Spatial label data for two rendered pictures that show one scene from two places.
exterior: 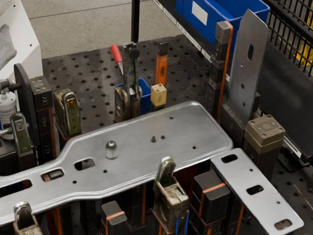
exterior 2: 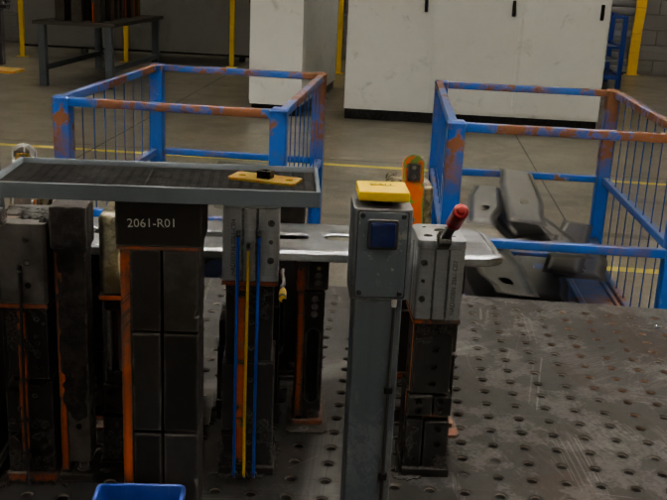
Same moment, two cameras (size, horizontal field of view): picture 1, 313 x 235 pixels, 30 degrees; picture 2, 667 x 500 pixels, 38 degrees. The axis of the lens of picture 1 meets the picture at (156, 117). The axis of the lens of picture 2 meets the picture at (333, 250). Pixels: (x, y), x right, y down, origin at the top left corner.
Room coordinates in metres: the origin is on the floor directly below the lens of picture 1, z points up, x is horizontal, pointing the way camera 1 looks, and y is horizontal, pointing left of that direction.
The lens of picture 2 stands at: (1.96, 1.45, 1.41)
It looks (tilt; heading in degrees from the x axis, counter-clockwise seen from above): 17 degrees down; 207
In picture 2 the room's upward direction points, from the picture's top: 3 degrees clockwise
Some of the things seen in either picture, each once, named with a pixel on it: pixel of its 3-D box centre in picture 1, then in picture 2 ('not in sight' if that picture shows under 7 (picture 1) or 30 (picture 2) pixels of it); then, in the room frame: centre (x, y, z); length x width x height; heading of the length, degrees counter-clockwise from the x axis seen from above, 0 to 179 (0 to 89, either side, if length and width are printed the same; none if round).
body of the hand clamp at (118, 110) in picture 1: (126, 134); not in sight; (1.27, 0.09, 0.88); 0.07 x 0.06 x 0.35; 30
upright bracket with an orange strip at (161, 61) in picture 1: (159, 109); not in sight; (1.31, -0.01, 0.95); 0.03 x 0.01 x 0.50; 120
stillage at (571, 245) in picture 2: not in sight; (533, 223); (-1.62, 0.51, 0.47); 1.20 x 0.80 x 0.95; 24
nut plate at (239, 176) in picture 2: not in sight; (265, 175); (1.00, 0.87, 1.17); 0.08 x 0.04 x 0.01; 100
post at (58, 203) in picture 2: not in sight; (75, 342); (1.04, 0.60, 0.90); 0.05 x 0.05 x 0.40; 30
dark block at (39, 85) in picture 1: (45, 139); not in sight; (1.20, 0.32, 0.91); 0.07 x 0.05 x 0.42; 30
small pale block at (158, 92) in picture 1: (155, 134); not in sight; (1.28, 0.00, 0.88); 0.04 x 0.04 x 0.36; 30
